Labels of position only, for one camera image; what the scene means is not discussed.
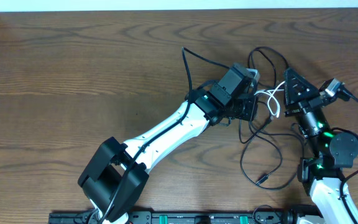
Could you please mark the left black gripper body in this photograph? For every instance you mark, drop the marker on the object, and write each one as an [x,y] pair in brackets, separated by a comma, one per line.
[249,108]

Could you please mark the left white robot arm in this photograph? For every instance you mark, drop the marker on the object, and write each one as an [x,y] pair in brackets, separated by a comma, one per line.
[117,173]

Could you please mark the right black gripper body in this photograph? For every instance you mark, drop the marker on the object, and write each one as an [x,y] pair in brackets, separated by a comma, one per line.
[301,106]

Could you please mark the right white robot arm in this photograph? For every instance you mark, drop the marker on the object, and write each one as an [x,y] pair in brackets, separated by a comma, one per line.
[334,149]

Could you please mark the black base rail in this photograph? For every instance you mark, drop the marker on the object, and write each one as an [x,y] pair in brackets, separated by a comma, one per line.
[264,214]

